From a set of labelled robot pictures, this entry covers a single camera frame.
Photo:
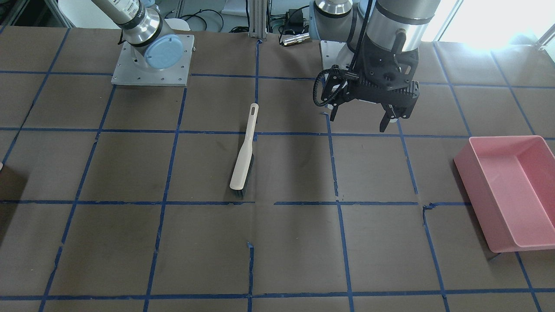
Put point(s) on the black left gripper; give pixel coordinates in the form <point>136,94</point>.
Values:
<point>339,88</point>

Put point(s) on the beige hand brush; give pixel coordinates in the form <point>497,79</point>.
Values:
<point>245,158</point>

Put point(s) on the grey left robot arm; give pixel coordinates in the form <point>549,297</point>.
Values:
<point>348,21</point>

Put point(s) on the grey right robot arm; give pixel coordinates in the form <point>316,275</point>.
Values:
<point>145,30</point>

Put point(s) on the pink plastic bin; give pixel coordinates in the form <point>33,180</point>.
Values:
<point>510,181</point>

